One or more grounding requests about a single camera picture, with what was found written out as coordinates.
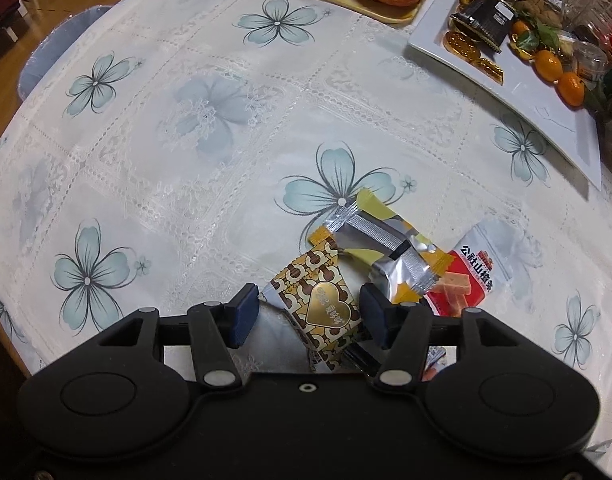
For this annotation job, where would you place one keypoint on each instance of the white rectangular serving tray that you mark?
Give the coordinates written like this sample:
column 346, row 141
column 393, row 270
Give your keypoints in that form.
column 572, row 132

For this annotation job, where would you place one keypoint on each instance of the yellow silver snack packet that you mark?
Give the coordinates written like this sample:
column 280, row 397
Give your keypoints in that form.
column 403, row 263

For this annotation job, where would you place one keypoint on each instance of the brown gold heart snack packet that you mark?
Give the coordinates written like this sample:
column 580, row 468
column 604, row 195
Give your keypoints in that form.
column 313, row 295

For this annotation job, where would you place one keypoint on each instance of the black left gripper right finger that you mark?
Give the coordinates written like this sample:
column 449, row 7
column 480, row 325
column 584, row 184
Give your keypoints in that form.
column 401, row 329

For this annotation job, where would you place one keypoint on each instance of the red white hawthorn snack packet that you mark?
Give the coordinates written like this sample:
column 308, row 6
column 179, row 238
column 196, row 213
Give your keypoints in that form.
column 480, row 269

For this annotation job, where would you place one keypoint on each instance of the clear glass jar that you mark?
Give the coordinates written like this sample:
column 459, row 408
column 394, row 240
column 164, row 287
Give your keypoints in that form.
column 589, row 60

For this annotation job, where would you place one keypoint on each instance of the gold chocolate coin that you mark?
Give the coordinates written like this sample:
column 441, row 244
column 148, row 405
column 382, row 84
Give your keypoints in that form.
column 461, row 46

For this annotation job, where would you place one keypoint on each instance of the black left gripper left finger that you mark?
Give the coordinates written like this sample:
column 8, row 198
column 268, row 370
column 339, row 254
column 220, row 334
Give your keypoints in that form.
column 215, row 328

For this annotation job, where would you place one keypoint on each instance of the white floral lace tablecloth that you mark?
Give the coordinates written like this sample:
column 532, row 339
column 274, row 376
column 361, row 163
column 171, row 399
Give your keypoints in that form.
column 182, row 148

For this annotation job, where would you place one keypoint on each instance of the gold ingot chocolate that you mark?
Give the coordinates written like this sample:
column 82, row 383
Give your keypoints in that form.
column 490, row 69

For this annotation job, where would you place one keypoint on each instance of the grey blue chair seat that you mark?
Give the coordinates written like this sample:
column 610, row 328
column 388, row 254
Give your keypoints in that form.
column 53, row 46

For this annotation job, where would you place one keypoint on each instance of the black snack box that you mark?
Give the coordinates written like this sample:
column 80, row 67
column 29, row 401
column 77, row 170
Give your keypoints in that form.
column 485, row 21

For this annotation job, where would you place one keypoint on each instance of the orange kumquat near tray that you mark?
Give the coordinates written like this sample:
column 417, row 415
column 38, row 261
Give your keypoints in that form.
column 571, row 89

